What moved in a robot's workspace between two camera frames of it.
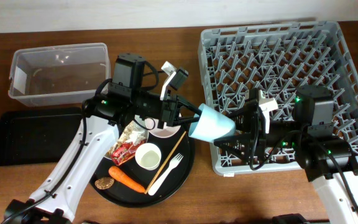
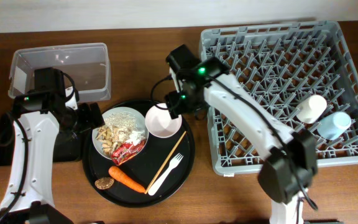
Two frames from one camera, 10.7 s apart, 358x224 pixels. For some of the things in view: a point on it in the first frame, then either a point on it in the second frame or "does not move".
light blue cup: [211, 124] -> [335, 126]
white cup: [148, 156] -> [311, 109]
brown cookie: [104, 183] does not move
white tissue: [135, 137] does not move
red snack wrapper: [124, 151] does not move
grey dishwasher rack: [280, 59] does not move
